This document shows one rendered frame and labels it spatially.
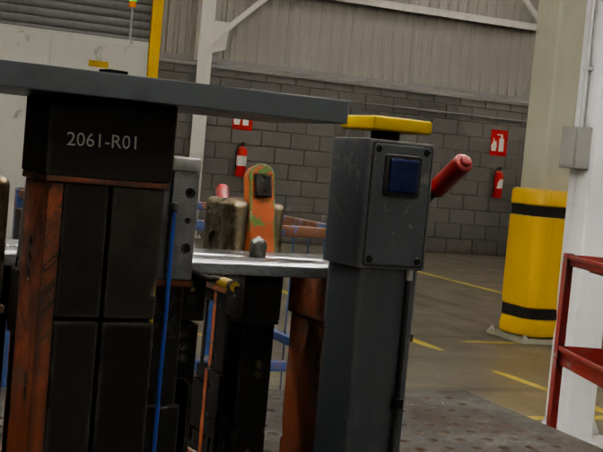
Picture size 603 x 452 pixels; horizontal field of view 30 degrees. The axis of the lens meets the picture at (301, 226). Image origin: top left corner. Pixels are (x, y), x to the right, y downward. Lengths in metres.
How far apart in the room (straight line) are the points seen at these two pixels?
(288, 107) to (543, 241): 7.33
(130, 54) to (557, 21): 3.36
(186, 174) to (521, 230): 7.29
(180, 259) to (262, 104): 0.24
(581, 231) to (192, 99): 4.28
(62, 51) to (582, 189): 5.13
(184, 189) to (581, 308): 4.12
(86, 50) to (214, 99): 8.32
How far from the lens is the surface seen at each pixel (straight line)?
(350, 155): 0.99
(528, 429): 1.99
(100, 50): 9.19
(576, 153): 5.03
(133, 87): 0.84
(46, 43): 9.11
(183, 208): 1.06
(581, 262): 3.70
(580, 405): 5.18
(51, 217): 0.86
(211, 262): 1.20
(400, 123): 0.98
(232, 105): 0.87
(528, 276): 8.21
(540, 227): 8.17
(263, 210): 1.46
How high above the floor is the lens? 1.11
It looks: 3 degrees down
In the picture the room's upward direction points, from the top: 5 degrees clockwise
